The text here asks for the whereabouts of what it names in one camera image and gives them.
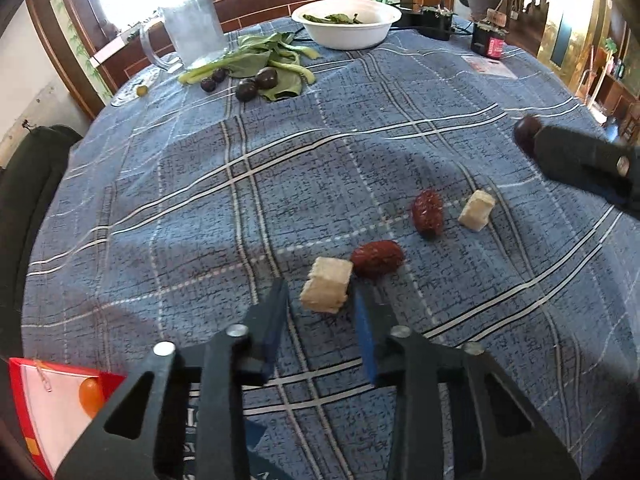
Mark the green bok choy leaves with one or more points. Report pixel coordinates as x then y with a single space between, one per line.
255 55

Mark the small green fruit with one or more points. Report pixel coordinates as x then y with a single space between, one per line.
142 91

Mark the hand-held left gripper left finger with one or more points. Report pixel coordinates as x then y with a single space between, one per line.
275 320

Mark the blue plaid tablecloth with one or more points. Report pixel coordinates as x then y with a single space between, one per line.
200 200

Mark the small dark plum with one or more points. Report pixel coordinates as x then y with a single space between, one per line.
208 85
219 75

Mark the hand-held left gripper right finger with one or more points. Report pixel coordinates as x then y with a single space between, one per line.
365 335

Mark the black power adapter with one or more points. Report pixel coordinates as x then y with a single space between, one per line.
430 22

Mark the red jujube date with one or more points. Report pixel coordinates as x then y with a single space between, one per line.
427 212
377 258
523 134

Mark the clear glass dish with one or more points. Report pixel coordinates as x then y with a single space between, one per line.
127 95

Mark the black sofa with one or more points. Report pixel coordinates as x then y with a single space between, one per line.
30 185

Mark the white bowl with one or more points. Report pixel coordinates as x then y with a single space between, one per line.
350 35

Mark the red and black box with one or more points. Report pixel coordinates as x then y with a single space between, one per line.
489 42

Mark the clear glass pitcher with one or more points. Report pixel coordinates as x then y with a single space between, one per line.
195 25

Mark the red paper box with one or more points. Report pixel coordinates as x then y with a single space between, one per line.
55 410

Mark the green leaves in bowl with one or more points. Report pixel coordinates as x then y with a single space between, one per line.
335 19

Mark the large dark plum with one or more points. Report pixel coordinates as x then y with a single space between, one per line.
246 91
266 78

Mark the white sugarcane chunk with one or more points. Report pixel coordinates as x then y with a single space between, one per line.
327 285
476 210

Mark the pink paper card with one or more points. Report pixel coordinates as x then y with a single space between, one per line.
487 65

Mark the orange mandarin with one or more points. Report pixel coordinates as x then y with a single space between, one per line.
90 396

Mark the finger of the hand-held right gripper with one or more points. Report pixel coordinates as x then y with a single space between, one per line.
580 155

